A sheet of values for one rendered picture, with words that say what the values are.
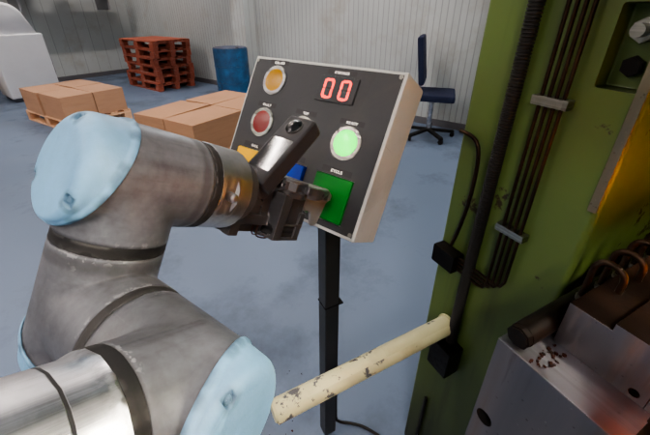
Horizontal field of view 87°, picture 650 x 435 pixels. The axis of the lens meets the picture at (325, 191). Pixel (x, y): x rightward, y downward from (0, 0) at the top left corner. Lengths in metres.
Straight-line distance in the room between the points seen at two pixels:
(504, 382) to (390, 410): 0.97
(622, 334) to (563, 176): 0.24
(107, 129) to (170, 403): 0.19
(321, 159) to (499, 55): 0.34
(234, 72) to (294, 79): 4.90
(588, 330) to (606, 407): 0.08
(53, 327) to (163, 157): 0.15
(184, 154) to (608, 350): 0.49
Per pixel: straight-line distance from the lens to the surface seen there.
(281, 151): 0.43
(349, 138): 0.57
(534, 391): 0.53
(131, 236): 0.32
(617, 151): 0.59
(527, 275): 0.72
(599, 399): 0.53
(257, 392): 0.25
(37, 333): 0.36
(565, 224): 0.65
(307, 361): 1.59
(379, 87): 0.58
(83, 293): 0.33
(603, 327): 0.51
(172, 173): 0.32
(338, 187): 0.57
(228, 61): 5.56
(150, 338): 0.25
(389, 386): 1.55
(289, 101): 0.67
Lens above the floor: 1.29
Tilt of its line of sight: 28 degrees down
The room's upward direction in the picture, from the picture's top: straight up
